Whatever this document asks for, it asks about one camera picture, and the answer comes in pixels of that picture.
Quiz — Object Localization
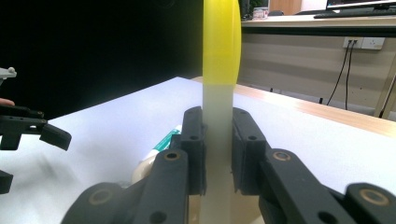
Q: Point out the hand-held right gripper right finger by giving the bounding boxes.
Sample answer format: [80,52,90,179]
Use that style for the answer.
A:
[232,106,358,224]

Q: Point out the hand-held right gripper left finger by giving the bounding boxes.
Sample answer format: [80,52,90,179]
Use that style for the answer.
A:
[133,105,208,224]

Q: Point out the green white glue stick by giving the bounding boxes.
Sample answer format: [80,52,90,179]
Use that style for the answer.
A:
[132,124,183,185]

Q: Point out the yellow highlighter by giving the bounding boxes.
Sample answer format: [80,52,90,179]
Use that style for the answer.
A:
[199,0,243,224]

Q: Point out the wooden table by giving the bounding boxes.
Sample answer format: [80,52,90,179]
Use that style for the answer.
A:
[191,76,396,138]

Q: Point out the black curtain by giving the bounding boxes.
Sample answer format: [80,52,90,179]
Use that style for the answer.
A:
[0,0,205,121]

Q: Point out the office desk with black edge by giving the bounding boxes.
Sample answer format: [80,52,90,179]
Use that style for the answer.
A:
[241,13,396,38]

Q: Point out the small clear jar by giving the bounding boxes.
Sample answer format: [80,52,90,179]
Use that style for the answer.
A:
[251,7,270,21]

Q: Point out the black keyboard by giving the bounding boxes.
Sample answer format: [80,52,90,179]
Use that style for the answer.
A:
[313,7,396,20]

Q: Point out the computer monitor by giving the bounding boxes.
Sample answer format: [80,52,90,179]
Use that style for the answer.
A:
[325,0,396,10]

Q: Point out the black wall cable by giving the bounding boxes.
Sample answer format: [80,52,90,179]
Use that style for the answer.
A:
[345,40,357,111]
[324,40,352,106]

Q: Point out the white wall socket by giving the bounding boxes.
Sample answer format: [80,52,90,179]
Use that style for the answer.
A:
[342,36,387,51]

